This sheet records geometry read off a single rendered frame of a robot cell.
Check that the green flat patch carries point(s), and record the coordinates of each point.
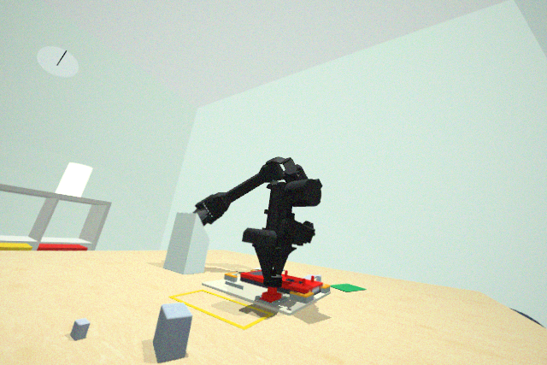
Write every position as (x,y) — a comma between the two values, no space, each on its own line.
(347,287)

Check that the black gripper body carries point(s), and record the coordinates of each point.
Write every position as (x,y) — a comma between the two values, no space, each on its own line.
(269,236)

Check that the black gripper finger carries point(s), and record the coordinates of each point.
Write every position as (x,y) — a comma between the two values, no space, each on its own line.
(281,257)
(266,256)

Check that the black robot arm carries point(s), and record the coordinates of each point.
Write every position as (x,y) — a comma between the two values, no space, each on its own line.
(296,191)

